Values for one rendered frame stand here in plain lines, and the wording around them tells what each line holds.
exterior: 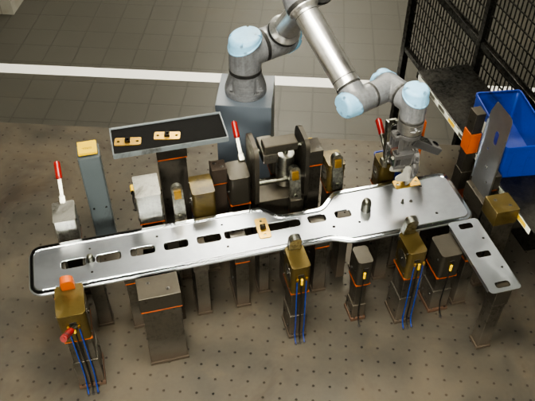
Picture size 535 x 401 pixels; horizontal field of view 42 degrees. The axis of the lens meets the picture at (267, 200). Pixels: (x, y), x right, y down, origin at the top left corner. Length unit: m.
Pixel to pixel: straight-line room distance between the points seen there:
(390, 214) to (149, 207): 0.76
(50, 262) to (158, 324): 0.37
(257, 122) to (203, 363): 0.87
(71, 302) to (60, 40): 3.34
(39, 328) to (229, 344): 0.62
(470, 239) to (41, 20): 3.89
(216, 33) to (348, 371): 3.28
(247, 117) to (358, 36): 2.61
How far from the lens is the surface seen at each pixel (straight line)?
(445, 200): 2.34
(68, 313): 1.97
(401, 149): 2.11
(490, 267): 2.18
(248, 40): 2.41
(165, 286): 2.01
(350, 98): 1.97
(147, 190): 2.17
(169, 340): 2.17
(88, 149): 2.27
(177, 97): 4.43
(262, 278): 2.34
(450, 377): 2.28
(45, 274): 2.15
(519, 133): 2.63
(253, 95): 2.49
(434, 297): 2.36
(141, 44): 4.98
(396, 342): 2.32
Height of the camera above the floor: 2.59
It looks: 44 degrees down
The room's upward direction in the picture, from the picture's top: straight up
